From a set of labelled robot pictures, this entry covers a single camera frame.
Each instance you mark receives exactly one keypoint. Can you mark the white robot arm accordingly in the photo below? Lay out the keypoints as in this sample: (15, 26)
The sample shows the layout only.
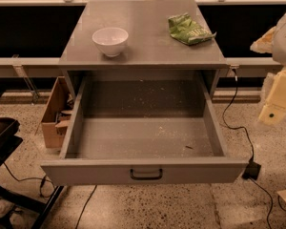
(274, 42)

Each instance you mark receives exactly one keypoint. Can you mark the black power adapter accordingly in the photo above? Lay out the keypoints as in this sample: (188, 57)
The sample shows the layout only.
(252, 170)

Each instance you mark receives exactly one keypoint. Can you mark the green jalapeno chip bag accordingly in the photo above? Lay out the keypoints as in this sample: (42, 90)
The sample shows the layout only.
(185, 30)

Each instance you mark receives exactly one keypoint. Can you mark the black cart frame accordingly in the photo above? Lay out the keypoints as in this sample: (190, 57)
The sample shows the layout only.
(21, 172)

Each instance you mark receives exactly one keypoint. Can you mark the white ceramic bowl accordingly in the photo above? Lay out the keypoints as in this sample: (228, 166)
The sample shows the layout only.
(111, 41)

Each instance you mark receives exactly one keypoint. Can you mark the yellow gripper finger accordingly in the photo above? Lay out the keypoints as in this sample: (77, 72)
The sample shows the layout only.
(264, 44)
(274, 108)

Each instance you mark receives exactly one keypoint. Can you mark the black drawer handle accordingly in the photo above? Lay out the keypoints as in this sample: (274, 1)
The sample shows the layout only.
(145, 176)

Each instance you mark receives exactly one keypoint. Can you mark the grey cabinet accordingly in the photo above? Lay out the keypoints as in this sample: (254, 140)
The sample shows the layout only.
(150, 45)

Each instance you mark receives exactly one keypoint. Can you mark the grey open top drawer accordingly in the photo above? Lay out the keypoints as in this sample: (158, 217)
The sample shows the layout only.
(146, 122)

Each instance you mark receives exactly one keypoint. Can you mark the cardboard box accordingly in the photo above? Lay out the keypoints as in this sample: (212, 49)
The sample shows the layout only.
(56, 117)

